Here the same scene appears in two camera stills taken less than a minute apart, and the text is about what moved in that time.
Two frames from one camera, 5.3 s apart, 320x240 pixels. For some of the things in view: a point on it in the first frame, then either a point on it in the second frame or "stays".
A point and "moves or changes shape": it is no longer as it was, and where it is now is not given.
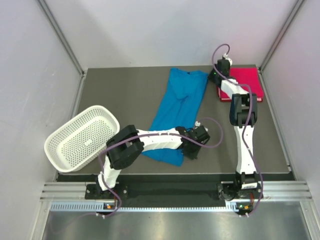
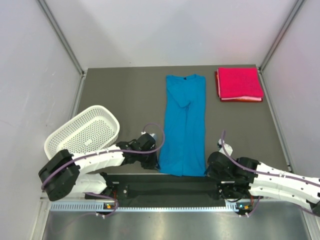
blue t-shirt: (179, 106) moves or changes shape
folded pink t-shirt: (248, 79) stays
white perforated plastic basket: (81, 139) stays
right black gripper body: (212, 75) → (213, 173)
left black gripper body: (192, 152) → (147, 160)
